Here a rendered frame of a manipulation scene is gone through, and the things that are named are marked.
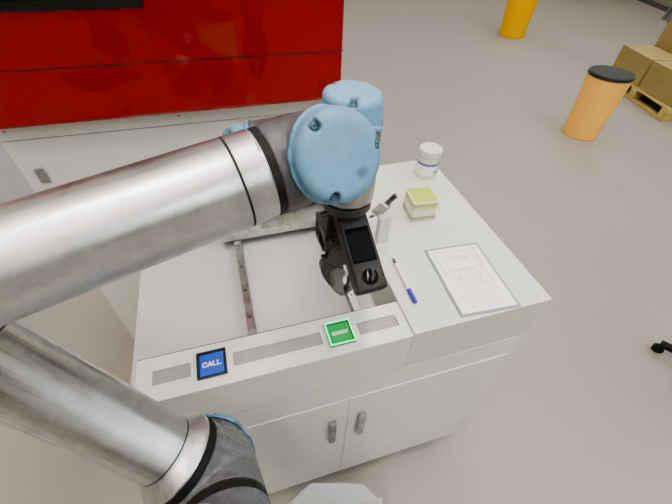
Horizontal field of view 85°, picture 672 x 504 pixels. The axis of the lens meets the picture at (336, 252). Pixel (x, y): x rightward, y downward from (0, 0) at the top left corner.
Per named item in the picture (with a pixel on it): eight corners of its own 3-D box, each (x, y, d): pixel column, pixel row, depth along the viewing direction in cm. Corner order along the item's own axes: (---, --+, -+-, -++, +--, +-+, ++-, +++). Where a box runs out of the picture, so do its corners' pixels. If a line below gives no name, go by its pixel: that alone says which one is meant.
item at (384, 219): (367, 230, 99) (372, 190, 90) (381, 228, 100) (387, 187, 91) (375, 245, 95) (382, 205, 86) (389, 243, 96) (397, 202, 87)
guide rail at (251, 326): (232, 228, 120) (231, 221, 118) (238, 227, 120) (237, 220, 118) (253, 365, 87) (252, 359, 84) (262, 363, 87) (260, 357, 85)
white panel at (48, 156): (74, 243, 113) (-9, 117, 84) (330, 202, 131) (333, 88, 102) (72, 250, 111) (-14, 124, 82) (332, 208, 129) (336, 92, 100)
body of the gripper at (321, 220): (355, 230, 66) (360, 173, 58) (371, 264, 61) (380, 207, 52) (313, 238, 65) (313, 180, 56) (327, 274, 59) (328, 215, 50)
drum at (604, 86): (553, 123, 363) (581, 63, 323) (589, 125, 363) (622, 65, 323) (567, 141, 338) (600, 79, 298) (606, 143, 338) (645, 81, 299)
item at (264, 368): (157, 392, 81) (135, 361, 71) (388, 334, 94) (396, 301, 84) (156, 435, 75) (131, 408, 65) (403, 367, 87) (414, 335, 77)
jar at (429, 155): (410, 169, 121) (415, 143, 114) (429, 166, 123) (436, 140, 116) (419, 181, 116) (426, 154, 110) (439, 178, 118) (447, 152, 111)
